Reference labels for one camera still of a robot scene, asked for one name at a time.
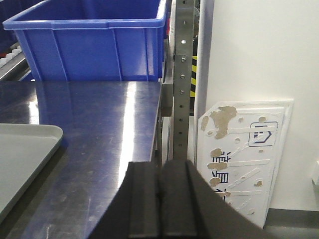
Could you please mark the grey plastic tray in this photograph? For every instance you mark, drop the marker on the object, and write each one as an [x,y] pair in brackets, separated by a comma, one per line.
[24,151]

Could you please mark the blue plastic bin right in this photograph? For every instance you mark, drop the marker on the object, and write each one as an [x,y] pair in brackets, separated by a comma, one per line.
[88,40]

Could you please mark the white roller conveyor rail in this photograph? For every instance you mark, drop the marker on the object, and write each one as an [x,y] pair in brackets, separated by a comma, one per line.
[6,57]

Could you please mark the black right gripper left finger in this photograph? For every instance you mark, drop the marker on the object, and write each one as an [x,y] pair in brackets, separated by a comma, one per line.
[134,211]

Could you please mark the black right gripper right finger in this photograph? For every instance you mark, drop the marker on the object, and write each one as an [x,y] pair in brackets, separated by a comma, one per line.
[190,209]

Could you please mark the perforated metal shelf post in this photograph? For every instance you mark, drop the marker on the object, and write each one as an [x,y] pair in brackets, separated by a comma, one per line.
[184,24]

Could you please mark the blue plastic bin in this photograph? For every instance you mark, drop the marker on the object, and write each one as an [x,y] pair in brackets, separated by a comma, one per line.
[88,40]
[9,8]

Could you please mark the white damaged sign board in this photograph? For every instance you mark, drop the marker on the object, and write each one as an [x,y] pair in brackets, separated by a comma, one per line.
[239,149]

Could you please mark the blue plastic bin left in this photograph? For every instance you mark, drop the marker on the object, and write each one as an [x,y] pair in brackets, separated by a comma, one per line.
[9,8]

